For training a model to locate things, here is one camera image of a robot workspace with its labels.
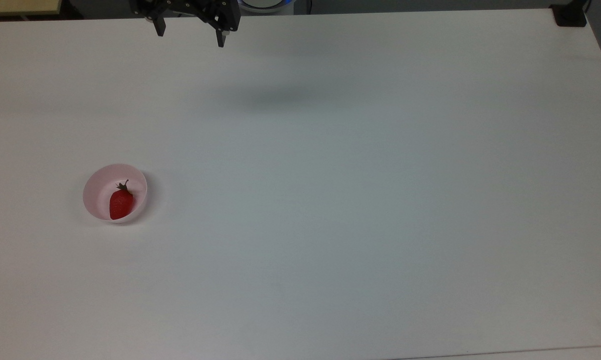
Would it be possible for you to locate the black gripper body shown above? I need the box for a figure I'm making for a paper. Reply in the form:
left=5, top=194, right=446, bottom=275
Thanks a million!
left=129, top=0, right=242, bottom=33

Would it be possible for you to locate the red strawberry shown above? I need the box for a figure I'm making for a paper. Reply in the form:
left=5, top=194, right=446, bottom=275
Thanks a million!
left=109, top=179, right=135, bottom=221

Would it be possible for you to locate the pink plastic bowl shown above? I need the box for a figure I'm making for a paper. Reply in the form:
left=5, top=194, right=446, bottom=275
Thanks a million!
left=82, top=163, right=148, bottom=224

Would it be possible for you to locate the yellowish board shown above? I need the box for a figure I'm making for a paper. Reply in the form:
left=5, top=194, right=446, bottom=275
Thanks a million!
left=0, top=0, right=63, bottom=17

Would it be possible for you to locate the black table clamp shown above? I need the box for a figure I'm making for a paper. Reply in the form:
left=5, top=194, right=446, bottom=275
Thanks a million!
left=549, top=0, right=590, bottom=28

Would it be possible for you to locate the white robot base blue ring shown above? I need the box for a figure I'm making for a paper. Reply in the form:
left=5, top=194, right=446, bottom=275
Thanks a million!
left=238, top=0, right=297, bottom=13

